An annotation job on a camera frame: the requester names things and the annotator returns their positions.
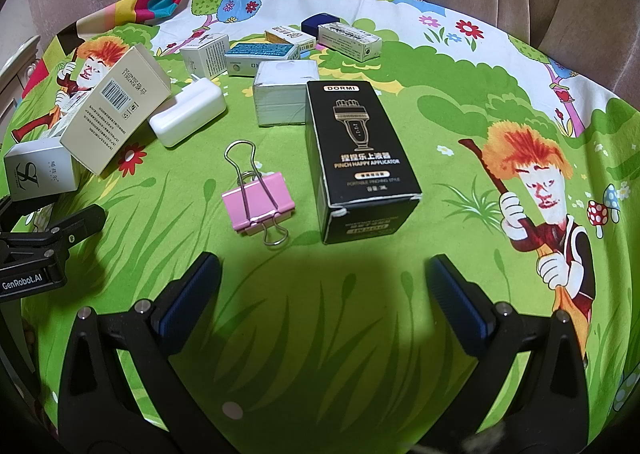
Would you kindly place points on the long white box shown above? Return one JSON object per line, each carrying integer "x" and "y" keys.
{"x": 345, "y": 36}

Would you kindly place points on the cartoon printed green cloth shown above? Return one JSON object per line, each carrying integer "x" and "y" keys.
{"x": 500, "y": 133}

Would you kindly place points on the dark blue box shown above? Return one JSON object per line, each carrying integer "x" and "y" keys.
{"x": 315, "y": 23}

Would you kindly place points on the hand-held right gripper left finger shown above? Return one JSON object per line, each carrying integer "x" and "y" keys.
{"x": 190, "y": 299}

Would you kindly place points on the pink binder clip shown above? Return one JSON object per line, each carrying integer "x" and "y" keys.
{"x": 255, "y": 199}

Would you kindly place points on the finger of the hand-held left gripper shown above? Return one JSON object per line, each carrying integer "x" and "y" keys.
{"x": 17, "y": 219}
{"x": 75, "y": 226}

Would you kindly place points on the white ornate dresser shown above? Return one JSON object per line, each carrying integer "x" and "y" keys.
{"x": 15, "y": 68}

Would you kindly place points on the blue and white medicine box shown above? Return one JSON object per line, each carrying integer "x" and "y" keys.
{"x": 260, "y": 53}

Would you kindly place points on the white charger adapter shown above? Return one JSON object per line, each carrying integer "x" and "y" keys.
{"x": 187, "y": 113}

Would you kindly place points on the cream cardboard box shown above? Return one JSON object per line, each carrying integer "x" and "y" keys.
{"x": 110, "y": 123}

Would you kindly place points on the white box orange trim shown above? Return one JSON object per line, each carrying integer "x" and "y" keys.
{"x": 62, "y": 121}

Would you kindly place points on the taped grey white box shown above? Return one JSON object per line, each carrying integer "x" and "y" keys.
{"x": 285, "y": 93}

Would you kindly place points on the black product box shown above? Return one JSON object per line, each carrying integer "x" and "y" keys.
{"x": 360, "y": 158}

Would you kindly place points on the narrow white box gold print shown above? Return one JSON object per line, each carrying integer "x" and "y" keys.
{"x": 292, "y": 35}

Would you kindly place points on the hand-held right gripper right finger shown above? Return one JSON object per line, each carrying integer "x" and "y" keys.
{"x": 460, "y": 299}

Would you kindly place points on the small white box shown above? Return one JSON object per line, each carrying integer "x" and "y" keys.
{"x": 205, "y": 56}

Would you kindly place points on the silver white logo box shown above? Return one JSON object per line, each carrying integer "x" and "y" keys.
{"x": 40, "y": 173}

